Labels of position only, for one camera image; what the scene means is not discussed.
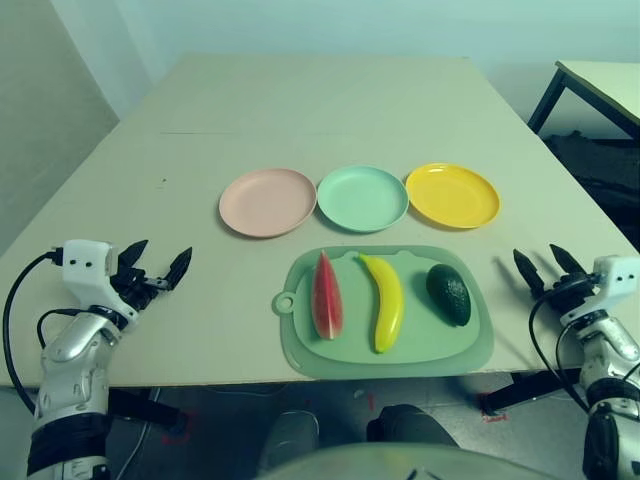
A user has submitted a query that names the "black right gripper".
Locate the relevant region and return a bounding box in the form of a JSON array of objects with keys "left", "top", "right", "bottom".
[{"left": 512, "top": 243, "right": 602, "bottom": 314}]

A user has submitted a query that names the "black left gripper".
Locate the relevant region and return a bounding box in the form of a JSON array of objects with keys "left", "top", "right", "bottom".
[{"left": 112, "top": 239, "right": 194, "bottom": 324}]

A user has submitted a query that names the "dark green avocado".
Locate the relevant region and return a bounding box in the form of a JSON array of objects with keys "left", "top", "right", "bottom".
[{"left": 425, "top": 264, "right": 473, "bottom": 328}]

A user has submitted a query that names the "yellow banana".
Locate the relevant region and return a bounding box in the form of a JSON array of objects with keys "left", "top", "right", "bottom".
[{"left": 357, "top": 253, "right": 405, "bottom": 355}]

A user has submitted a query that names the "red watermelon slice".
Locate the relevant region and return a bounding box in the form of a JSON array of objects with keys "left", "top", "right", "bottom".
[{"left": 310, "top": 249, "right": 347, "bottom": 342}]

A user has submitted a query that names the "yellow plate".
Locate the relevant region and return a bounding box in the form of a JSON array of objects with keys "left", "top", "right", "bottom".
[{"left": 405, "top": 162, "right": 502, "bottom": 230}]

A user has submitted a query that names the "pink plate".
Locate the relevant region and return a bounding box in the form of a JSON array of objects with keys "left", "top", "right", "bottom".
[{"left": 218, "top": 168, "right": 318, "bottom": 239}]

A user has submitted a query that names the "green silicone cutting mat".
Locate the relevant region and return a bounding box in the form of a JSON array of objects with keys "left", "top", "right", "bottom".
[{"left": 272, "top": 244, "right": 496, "bottom": 380}]

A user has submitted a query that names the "side table with black legs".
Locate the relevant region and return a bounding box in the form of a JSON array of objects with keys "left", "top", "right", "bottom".
[{"left": 527, "top": 59, "right": 640, "bottom": 149}]

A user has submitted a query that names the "green plate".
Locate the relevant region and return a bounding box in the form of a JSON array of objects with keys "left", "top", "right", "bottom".
[{"left": 317, "top": 164, "right": 409, "bottom": 235}]

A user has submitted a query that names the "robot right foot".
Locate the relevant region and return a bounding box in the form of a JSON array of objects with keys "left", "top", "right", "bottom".
[{"left": 366, "top": 403, "right": 459, "bottom": 450}]

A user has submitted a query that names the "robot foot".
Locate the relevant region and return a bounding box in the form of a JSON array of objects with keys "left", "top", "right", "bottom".
[
  {"left": 262, "top": 409, "right": 321, "bottom": 471},
  {"left": 366, "top": 403, "right": 459, "bottom": 450}
]

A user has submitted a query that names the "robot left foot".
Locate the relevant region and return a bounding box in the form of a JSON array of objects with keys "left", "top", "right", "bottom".
[{"left": 262, "top": 409, "right": 321, "bottom": 471}]

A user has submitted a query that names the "grey robot torso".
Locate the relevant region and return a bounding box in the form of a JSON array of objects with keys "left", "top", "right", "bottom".
[{"left": 259, "top": 442, "right": 551, "bottom": 480}]

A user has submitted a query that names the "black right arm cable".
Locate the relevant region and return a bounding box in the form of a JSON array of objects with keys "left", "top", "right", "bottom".
[{"left": 528, "top": 287, "right": 592, "bottom": 414}]

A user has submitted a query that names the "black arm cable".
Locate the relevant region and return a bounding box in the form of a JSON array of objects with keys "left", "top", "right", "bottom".
[
  {"left": 528, "top": 287, "right": 592, "bottom": 414},
  {"left": 1, "top": 249, "right": 64, "bottom": 414}
]

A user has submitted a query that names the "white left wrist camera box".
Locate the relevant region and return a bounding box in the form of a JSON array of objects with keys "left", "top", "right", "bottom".
[{"left": 53, "top": 239, "right": 140, "bottom": 331}]

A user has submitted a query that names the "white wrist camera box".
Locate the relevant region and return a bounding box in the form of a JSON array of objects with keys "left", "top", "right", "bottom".
[
  {"left": 53, "top": 239, "right": 140, "bottom": 331},
  {"left": 591, "top": 254, "right": 640, "bottom": 315}
]

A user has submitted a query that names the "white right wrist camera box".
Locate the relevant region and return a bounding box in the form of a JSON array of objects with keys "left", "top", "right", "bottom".
[{"left": 591, "top": 254, "right": 640, "bottom": 315}]

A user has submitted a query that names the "black table leg frame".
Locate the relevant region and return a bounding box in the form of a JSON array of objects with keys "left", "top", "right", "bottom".
[
  {"left": 482, "top": 367, "right": 585, "bottom": 416},
  {"left": 107, "top": 387, "right": 194, "bottom": 434}
]

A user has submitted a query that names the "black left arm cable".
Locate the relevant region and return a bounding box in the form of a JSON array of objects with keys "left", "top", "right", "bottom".
[{"left": 1, "top": 249, "right": 64, "bottom": 414}]

